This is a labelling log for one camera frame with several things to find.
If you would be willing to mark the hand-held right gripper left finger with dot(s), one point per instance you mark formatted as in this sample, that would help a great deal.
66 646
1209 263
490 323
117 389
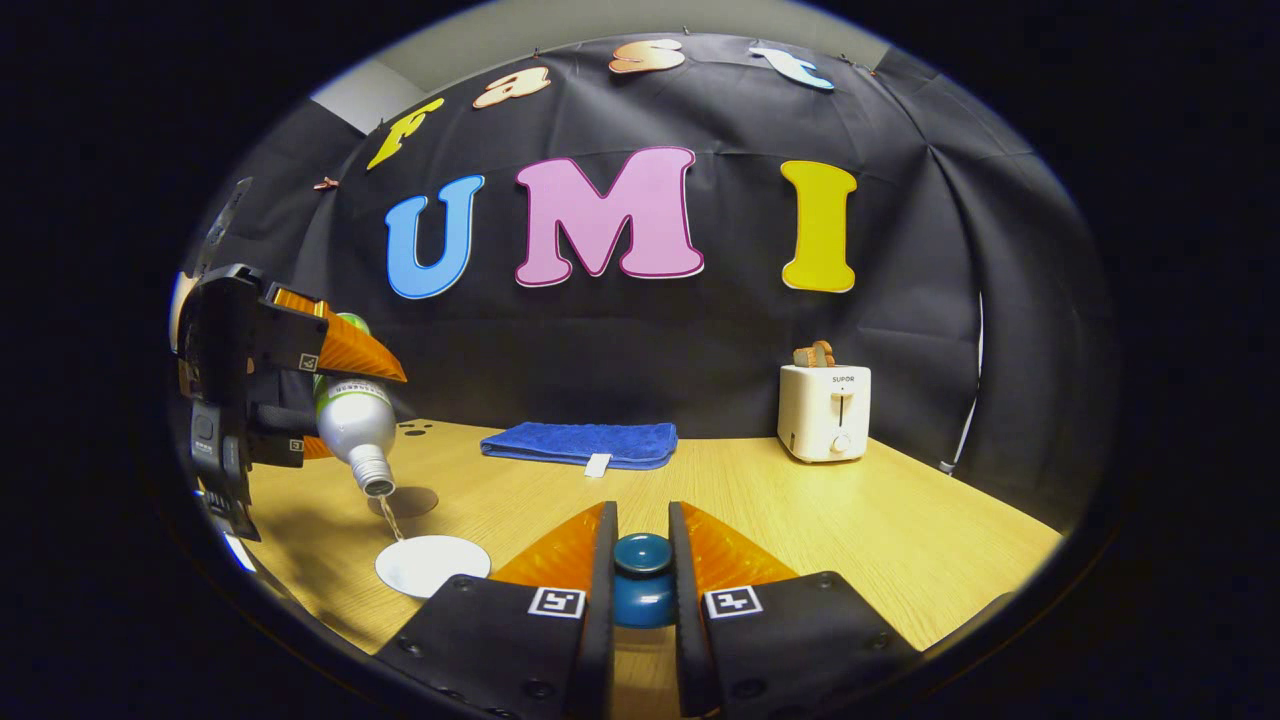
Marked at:
598 600

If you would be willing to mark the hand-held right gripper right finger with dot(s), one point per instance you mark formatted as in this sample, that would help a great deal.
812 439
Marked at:
685 600

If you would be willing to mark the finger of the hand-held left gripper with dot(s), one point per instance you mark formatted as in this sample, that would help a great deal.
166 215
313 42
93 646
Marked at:
280 440
290 340

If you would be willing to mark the silver green water bottle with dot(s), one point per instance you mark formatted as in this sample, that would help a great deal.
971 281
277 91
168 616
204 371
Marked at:
355 425

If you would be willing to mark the round brown coaster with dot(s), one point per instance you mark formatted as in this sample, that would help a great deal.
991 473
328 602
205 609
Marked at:
415 500

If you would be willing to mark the folded blue towel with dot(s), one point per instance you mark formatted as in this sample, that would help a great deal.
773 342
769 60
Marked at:
580 442

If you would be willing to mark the white toaster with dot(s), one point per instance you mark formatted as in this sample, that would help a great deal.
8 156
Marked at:
825 415

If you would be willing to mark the black backdrop cloth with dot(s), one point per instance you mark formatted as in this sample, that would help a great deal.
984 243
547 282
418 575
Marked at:
640 340

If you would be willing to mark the brown bread slice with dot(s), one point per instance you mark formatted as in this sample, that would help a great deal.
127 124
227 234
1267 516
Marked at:
813 354

